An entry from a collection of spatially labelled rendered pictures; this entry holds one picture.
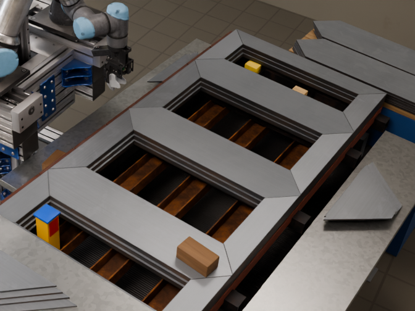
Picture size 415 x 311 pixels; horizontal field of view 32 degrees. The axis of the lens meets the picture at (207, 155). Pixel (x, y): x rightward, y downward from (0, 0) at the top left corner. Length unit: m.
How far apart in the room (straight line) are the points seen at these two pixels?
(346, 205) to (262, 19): 2.74
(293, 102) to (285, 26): 2.26
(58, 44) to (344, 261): 1.40
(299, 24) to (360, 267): 2.96
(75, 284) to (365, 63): 1.84
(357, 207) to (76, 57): 1.25
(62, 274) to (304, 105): 1.35
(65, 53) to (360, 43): 1.35
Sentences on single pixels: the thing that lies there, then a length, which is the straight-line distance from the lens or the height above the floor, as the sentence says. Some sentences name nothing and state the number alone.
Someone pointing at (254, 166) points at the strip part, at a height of 0.87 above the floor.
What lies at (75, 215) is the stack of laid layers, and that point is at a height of 0.85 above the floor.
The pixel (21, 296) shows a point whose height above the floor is 1.07.
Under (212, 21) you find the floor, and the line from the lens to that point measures 5.07.
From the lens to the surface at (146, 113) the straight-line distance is 2.75.
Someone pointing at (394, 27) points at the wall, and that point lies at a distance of 5.13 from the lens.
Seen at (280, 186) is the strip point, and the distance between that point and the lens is 2.52.
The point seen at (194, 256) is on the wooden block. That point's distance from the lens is 2.18.
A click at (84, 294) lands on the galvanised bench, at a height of 1.05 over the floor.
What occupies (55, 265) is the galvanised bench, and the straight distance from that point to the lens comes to 1.98.
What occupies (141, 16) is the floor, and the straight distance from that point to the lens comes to 5.04.
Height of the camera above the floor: 2.56
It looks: 41 degrees down
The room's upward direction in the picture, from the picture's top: 8 degrees clockwise
